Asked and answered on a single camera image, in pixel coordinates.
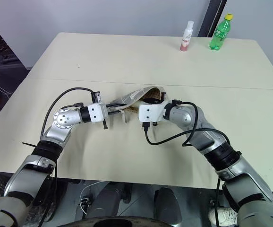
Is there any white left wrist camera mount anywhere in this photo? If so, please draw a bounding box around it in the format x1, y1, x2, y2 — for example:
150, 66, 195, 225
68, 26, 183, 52
87, 102, 108, 123

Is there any white pink spray bottle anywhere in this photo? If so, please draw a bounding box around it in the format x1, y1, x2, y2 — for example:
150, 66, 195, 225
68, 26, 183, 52
179, 20, 195, 52

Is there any grid pattern zip pouch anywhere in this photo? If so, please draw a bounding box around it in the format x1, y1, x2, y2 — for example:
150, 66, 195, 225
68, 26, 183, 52
109, 86, 167, 124

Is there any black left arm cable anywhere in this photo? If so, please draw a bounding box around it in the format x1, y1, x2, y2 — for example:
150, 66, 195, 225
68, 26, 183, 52
40, 87, 97, 140

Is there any white sneaker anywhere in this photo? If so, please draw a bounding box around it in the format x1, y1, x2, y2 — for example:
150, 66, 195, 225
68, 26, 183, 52
208, 205, 239, 226

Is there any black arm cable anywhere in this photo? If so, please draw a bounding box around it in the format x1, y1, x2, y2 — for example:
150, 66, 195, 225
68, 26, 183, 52
142, 121, 230, 146
40, 87, 97, 140
171, 100, 199, 147

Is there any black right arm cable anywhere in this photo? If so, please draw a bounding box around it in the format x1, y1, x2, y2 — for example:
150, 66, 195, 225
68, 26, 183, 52
171, 100, 199, 147
142, 121, 230, 146

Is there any dark rounded robot leg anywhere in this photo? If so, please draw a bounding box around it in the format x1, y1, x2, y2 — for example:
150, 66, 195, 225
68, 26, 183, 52
88, 182, 133, 221
154, 186, 182, 225

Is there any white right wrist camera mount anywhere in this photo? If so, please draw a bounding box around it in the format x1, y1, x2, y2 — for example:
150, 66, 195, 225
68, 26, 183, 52
138, 101, 167, 124

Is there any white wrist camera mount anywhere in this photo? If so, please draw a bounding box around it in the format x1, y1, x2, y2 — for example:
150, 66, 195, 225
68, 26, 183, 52
87, 102, 108, 123
138, 101, 167, 124

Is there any dark vertical pillar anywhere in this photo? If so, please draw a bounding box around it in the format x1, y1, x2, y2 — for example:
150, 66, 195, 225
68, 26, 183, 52
198, 0, 229, 38

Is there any thin white cable under table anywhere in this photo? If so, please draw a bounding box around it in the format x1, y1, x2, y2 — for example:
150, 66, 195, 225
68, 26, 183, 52
79, 181, 104, 214

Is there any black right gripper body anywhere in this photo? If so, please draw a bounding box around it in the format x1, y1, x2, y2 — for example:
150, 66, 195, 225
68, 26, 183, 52
142, 92, 167, 105

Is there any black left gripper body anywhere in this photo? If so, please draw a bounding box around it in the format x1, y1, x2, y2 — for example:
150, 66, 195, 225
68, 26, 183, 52
90, 91, 109, 130

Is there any green plastic soda bottle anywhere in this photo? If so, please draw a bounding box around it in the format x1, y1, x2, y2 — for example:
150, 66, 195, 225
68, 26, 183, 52
208, 13, 234, 52

